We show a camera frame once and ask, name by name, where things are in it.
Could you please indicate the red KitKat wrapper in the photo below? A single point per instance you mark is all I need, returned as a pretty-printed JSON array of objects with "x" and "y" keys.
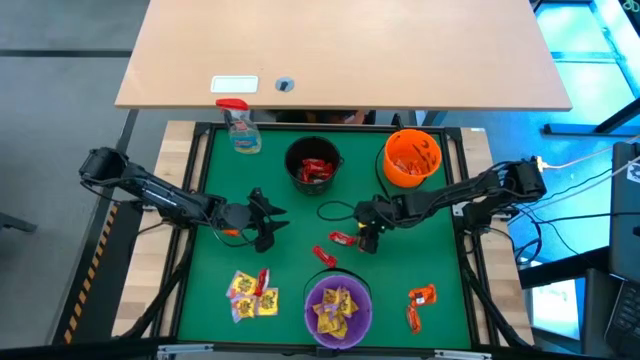
[{"x": 305, "y": 172}]

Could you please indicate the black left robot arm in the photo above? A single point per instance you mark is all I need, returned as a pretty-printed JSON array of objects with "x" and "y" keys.
[{"x": 160, "y": 195}]

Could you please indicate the purple pumpkin bucket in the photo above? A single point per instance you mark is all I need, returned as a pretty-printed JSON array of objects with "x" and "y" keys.
[{"x": 362, "y": 325}]

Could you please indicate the black table frame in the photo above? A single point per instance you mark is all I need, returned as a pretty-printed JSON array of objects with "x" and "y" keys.
[{"x": 260, "y": 345}]

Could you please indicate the black chair leg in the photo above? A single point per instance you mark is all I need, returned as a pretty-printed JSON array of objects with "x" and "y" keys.
[{"x": 17, "y": 223}]

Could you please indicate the orange Reese's packet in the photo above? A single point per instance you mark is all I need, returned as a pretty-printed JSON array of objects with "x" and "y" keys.
[
  {"x": 231, "y": 232},
  {"x": 401, "y": 165}
]

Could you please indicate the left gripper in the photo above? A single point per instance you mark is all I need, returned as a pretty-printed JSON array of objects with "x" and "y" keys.
[{"x": 235, "y": 217}]

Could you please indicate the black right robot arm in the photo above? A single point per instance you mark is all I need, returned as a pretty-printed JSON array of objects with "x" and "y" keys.
[{"x": 450, "y": 192}]

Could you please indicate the black pumpkin bucket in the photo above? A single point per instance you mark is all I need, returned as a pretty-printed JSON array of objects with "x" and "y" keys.
[{"x": 315, "y": 146}]

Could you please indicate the spray bottle with red trigger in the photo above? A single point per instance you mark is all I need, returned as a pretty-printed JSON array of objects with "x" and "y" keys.
[{"x": 244, "y": 135}]

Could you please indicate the orange pumpkin bucket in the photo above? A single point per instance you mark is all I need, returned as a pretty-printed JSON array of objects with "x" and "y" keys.
[{"x": 397, "y": 176}]

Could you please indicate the black desk leg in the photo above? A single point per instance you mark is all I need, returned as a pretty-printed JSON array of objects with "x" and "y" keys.
[
  {"x": 617, "y": 116},
  {"x": 129, "y": 129}
]

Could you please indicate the black laptop keyboard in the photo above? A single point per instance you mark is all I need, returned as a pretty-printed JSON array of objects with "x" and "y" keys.
[{"x": 625, "y": 315}]

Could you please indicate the white rectangular card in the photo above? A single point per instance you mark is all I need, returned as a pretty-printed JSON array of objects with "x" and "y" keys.
[{"x": 234, "y": 84}]

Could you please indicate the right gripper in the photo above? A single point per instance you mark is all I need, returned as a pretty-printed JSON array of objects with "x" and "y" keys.
[{"x": 380, "y": 212}]

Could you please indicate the light wooden desk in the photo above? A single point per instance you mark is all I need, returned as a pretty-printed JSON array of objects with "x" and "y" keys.
[{"x": 340, "y": 50}]

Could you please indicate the silver corner bracket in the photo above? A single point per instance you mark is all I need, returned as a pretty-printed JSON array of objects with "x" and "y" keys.
[
  {"x": 185, "y": 350},
  {"x": 462, "y": 355}
]

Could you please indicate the orange and white candy wrapper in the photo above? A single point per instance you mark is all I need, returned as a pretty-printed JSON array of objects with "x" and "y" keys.
[{"x": 414, "y": 320}]

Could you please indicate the black hazard striped panel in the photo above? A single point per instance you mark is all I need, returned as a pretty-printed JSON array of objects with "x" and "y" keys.
[{"x": 90, "y": 280}]

